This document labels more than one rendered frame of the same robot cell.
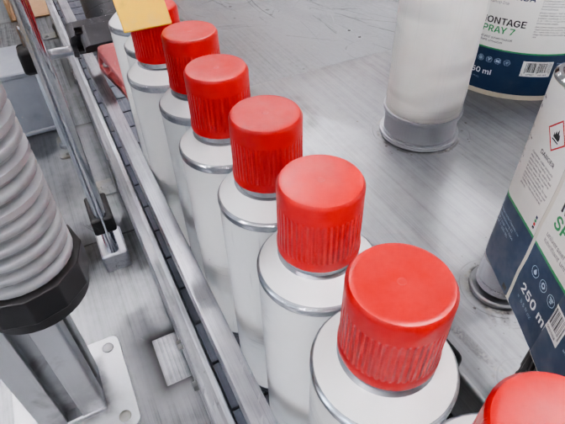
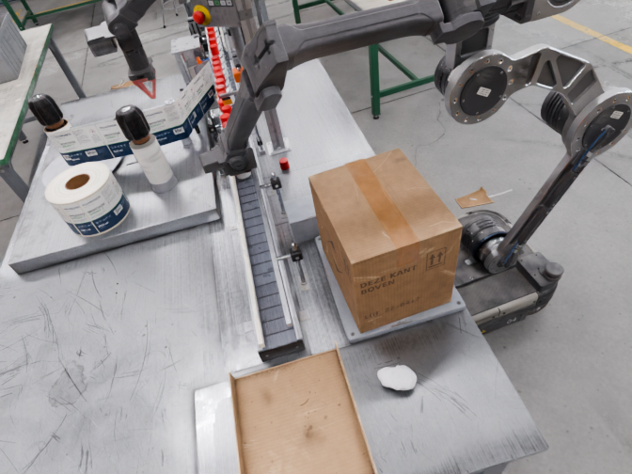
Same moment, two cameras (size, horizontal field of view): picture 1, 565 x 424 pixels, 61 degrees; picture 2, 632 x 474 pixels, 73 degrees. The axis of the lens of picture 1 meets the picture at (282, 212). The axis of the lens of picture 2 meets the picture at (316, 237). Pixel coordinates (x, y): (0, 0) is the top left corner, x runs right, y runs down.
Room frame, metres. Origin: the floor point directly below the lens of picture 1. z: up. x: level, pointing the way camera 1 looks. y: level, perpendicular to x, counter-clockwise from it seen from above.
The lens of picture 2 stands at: (1.47, 0.72, 1.76)
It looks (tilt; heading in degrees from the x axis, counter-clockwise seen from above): 46 degrees down; 201
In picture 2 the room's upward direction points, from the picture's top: 12 degrees counter-clockwise
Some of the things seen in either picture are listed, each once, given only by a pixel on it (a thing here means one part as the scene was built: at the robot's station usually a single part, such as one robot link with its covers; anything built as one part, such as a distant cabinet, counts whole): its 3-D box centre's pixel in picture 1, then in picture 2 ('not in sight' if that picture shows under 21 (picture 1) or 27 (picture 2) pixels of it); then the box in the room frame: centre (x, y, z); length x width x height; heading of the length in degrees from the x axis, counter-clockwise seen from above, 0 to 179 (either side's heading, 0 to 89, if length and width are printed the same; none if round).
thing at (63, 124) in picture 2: not in sight; (61, 133); (0.39, -0.56, 1.04); 0.09 x 0.09 x 0.29
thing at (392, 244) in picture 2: not in sight; (380, 239); (0.77, 0.62, 0.99); 0.30 x 0.24 x 0.27; 29
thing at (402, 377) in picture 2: not in sight; (397, 376); (1.05, 0.69, 0.85); 0.08 x 0.07 x 0.04; 56
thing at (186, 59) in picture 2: not in sight; (197, 74); (-0.06, -0.21, 1.01); 0.14 x 0.13 x 0.26; 26
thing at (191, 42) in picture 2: not in sight; (185, 43); (-0.05, -0.21, 1.14); 0.14 x 0.11 x 0.01; 26
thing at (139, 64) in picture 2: not in sight; (136, 59); (0.43, -0.08, 1.31); 0.10 x 0.07 x 0.07; 27
